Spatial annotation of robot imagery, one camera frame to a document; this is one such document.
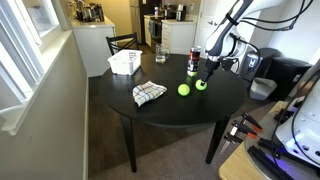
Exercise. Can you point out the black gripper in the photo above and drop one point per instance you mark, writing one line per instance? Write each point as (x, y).
(210, 68)

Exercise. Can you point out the green tennis ball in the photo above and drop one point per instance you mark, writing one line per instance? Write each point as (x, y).
(200, 86)
(183, 89)

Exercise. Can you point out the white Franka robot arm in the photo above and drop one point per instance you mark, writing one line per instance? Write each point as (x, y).
(221, 36)

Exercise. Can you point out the dark can with red band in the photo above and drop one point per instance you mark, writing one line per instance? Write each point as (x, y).
(194, 61)

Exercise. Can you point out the black round dining table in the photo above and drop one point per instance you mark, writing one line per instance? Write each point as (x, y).
(173, 106)

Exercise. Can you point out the white door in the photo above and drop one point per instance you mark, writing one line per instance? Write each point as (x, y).
(203, 33)

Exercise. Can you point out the clear glass mug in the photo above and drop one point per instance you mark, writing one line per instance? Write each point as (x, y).
(161, 54)

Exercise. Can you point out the white drawer cabinet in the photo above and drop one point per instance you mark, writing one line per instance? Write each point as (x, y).
(178, 36)

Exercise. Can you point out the plaid checkered dish cloth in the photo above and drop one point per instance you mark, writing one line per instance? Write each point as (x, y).
(147, 93)

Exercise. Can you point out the small white waste bin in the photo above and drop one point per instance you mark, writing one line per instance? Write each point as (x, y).
(262, 88)

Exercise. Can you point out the black orange bar clamp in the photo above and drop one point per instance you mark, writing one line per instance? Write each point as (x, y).
(251, 120)
(245, 129)

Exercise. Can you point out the black kitchen trash can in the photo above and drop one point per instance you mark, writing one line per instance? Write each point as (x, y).
(263, 58)

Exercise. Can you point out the black silver bar clamp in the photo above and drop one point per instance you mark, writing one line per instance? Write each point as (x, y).
(231, 139)

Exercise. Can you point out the black kitchen stove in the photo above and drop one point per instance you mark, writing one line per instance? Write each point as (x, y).
(155, 30)

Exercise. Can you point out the black coffee maker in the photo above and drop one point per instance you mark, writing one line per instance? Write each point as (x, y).
(180, 12)

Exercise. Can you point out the white plastic basket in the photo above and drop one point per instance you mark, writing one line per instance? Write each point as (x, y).
(125, 62)

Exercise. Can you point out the grey round mounting plate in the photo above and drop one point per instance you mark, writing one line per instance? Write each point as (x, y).
(266, 133)

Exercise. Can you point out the black storage box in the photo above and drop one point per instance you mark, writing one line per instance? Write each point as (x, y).
(287, 77)

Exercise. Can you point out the light wooden robot table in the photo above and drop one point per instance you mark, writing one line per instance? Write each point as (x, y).
(235, 166)

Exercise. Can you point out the black wooden chair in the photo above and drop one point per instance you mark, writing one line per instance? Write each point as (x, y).
(122, 41)

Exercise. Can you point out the black metal bars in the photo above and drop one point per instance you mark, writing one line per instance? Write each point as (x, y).
(266, 160)

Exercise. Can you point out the white kitchen counter cabinet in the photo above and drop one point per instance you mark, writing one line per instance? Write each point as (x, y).
(91, 46)

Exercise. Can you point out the dark countertop appliances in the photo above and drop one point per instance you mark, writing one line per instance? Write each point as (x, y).
(88, 11)

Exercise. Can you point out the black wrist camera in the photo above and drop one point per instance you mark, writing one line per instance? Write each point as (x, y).
(229, 63)

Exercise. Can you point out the white window frame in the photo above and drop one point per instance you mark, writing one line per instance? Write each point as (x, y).
(23, 63)

